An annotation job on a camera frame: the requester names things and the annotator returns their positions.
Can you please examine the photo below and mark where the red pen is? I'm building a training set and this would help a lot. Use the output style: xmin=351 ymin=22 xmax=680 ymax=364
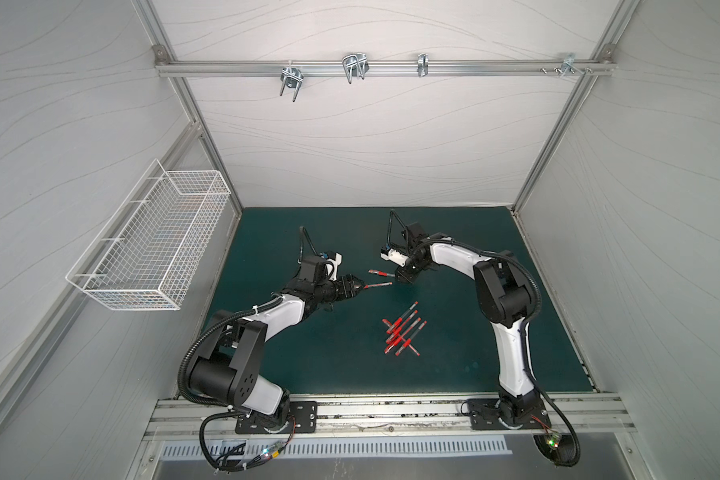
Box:
xmin=387 ymin=301 xmax=418 ymax=333
xmin=363 ymin=282 xmax=394 ymax=290
xmin=368 ymin=269 xmax=396 ymax=278
xmin=386 ymin=310 xmax=418 ymax=344
xmin=395 ymin=321 xmax=427 ymax=356
xmin=384 ymin=318 xmax=420 ymax=354

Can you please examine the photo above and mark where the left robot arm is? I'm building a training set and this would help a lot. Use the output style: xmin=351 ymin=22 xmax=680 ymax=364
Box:
xmin=177 ymin=274 xmax=366 ymax=423

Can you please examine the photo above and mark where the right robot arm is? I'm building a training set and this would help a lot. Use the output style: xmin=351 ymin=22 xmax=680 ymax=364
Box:
xmin=381 ymin=235 xmax=548 ymax=429

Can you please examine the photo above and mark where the red pen in pile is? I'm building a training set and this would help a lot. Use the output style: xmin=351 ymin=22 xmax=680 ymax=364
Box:
xmin=386 ymin=310 xmax=418 ymax=344
xmin=384 ymin=318 xmax=420 ymax=354
xmin=387 ymin=301 xmax=418 ymax=333
xmin=395 ymin=321 xmax=427 ymax=356

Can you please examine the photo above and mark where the green table mat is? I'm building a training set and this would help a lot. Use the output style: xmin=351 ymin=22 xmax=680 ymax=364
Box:
xmin=179 ymin=206 xmax=595 ymax=397

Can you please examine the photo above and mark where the metal u-bolt clamp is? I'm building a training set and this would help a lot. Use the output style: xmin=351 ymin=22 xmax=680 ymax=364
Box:
xmin=279 ymin=66 xmax=304 ymax=102
xmin=341 ymin=53 xmax=369 ymax=84

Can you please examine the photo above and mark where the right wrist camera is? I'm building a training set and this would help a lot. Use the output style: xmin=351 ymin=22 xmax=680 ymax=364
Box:
xmin=380 ymin=247 xmax=408 ymax=267

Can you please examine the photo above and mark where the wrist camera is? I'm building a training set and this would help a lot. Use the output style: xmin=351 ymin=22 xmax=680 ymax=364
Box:
xmin=380 ymin=247 xmax=408 ymax=267
xmin=321 ymin=251 xmax=342 ymax=281

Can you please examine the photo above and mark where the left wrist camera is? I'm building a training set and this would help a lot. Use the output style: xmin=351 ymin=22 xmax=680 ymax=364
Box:
xmin=321 ymin=251 xmax=342 ymax=281

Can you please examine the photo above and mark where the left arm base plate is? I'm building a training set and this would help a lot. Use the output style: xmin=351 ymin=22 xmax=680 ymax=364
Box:
xmin=235 ymin=401 xmax=318 ymax=434

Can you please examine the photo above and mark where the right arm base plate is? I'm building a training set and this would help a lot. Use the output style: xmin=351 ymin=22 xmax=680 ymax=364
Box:
xmin=464 ymin=392 xmax=551 ymax=431

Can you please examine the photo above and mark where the white wire basket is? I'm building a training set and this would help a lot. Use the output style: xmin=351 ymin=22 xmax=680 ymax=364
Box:
xmin=66 ymin=159 xmax=230 ymax=311

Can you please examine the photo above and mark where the metal bracket clamp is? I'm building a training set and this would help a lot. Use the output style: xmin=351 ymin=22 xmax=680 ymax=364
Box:
xmin=417 ymin=53 xmax=429 ymax=78

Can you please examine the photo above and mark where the left cable bundle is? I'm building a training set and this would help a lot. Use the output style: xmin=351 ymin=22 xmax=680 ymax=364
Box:
xmin=197 ymin=407 xmax=298 ymax=474

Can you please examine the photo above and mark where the cable bundle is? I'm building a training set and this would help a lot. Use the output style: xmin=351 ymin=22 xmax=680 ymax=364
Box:
xmin=530 ymin=395 xmax=583 ymax=468
xmin=197 ymin=407 xmax=298 ymax=474

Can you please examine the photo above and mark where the white slotted cable duct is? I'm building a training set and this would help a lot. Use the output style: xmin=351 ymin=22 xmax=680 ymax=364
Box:
xmin=160 ymin=434 xmax=513 ymax=461

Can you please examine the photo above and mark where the right cable bundle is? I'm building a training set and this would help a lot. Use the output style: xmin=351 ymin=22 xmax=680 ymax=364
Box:
xmin=530 ymin=395 xmax=583 ymax=468

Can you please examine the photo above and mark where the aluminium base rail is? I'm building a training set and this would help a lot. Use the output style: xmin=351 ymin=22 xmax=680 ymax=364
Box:
xmin=143 ymin=392 xmax=637 ymax=440

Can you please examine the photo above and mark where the metal corner bracket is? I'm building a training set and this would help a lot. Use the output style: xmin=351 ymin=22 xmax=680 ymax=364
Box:
xmin=540 ymin=53 xmax=593 ymax=78

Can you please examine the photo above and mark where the aluminium cross rail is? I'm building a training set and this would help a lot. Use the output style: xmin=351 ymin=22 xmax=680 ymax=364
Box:
xmin=155 ymin=57 xmax=617 ymax=78

